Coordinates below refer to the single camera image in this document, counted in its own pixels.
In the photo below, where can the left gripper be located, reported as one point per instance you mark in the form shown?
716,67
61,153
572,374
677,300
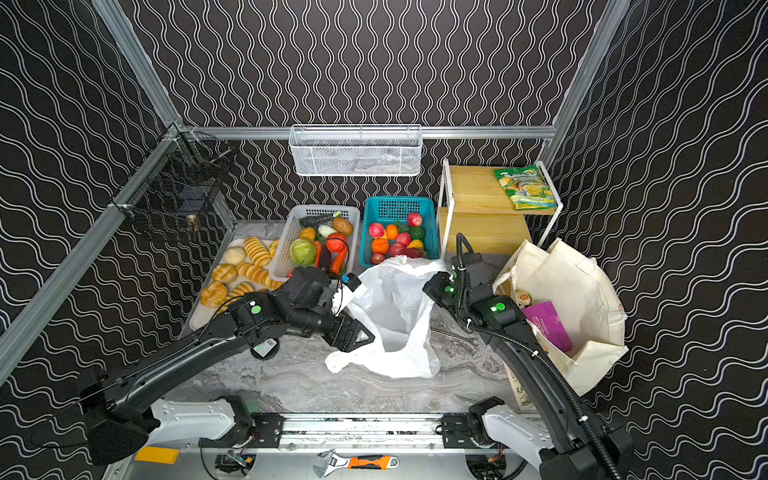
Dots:
341,330

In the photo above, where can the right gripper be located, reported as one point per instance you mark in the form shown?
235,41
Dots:
438,289

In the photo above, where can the white plastic grocery bag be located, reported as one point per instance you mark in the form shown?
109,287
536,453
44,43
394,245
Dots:
394,308

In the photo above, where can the red tomato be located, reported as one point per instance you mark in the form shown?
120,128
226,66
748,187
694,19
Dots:
336,243

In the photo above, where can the green cabbage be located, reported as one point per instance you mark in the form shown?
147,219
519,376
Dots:
303,252

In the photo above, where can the purple snack bag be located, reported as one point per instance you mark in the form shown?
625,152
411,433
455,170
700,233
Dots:
546,319

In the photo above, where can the cream canvas tote bag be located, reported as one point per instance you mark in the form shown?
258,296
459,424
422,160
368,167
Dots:
585,300

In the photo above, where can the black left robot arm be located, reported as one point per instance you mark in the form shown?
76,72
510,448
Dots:
116,406

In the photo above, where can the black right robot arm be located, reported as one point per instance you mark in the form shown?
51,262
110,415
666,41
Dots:
573,443

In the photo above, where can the pink dragon fruit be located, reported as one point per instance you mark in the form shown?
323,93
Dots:
412,253

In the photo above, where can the green avocado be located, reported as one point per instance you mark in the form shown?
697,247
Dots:
417,233

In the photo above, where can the orange carrot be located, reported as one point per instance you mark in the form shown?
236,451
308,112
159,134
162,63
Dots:
339,263

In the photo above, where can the orange fruit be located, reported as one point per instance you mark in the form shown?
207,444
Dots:
380,246

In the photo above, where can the small tangerine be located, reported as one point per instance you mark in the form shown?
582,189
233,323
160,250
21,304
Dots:
392,231

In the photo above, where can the red apple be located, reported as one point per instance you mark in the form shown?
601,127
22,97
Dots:
377,230

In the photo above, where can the white two-tier shelf rack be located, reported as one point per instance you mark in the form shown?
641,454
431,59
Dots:
471,201

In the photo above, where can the round black label disc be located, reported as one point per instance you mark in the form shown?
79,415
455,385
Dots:
266,350

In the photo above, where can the teal plastic fruit basket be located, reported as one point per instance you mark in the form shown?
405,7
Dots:
404,212

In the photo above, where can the white plastic vegetable basket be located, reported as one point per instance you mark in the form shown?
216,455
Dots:
281,265

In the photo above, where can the white radish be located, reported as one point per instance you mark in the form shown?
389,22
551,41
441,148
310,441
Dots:
325,231

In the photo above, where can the brown potato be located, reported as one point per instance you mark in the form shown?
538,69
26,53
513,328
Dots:
343,226

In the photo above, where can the dark green cucumber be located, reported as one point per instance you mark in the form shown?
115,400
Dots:
317,220

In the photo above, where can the bread tray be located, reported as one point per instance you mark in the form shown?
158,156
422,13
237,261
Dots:
240,276

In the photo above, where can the green yellow snack bag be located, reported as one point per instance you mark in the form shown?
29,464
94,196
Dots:
526,188

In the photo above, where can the round bread bun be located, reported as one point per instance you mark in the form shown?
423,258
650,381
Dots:
214,295

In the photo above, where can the adjustable wrench orange handle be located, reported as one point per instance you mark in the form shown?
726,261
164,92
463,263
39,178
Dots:
329,461

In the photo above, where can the white wire wall basket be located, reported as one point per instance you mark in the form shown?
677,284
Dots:
356,150

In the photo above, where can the black wire wall basket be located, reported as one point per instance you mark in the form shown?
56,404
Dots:
174,204

